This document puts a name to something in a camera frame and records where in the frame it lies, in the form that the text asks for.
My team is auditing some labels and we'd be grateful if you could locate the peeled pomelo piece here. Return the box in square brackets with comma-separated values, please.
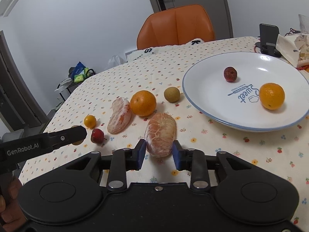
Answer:
[107, 97, 132, 134]
[144, 113, 177, 158]

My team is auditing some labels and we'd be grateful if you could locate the small yellow kumquat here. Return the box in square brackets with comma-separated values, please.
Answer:
[84, 115, 97, 129]

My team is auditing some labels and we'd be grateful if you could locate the large orange tangerine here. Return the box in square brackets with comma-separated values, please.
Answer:
[130, 90, 157, 117]

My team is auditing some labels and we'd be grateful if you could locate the green-brown round fruit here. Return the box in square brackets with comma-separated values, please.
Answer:
[164, 87, 180, 103]

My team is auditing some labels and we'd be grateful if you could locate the dark red small fruit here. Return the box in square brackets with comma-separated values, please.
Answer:
[224, 67, 237, 82]

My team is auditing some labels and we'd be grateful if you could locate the small orange tangerine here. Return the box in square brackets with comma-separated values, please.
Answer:
[259, 83, 285, 111]

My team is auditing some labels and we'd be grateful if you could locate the yellow-green small fruit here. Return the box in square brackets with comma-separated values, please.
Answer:
[71, 125, 84, 146]

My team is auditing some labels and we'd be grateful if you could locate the person's left hand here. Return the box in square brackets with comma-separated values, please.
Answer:
[1, 177, 26, 231]

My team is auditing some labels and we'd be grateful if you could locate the floral tablecloth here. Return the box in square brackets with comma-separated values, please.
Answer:
[18, 36, 309, 232]

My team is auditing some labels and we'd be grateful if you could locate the black metal rack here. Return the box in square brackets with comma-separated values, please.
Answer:
[55, 68, 96, 102]

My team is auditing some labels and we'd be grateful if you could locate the white plate with blue rim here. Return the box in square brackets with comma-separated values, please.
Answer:
[182, 52, 308, 132]

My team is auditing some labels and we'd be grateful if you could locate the green box on rack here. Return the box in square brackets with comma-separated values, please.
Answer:
[74, 74, 85, 83]

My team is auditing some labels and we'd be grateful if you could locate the white plastic bag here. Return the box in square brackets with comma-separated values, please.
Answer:
[105, 55, 126, 70]

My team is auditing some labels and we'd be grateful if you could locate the blue package on rack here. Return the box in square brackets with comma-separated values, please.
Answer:
[68, 62, 85, 80]

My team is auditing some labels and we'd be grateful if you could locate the white fluffy cushion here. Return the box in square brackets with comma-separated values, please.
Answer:
[126, 38, 205, 62]

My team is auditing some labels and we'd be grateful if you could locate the orange leather chair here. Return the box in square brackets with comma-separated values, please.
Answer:
[137, 4, 215, 50]

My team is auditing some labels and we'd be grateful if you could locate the black phone stand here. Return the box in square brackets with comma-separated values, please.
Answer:
[255, 24, 282, 58]

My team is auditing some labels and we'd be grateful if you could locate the patterned tissue box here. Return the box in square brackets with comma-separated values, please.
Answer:
[276, 14, 308, 70]

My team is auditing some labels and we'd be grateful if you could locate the dark side doorway frame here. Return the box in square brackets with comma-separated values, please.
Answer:
[0, 31, 49, 131]

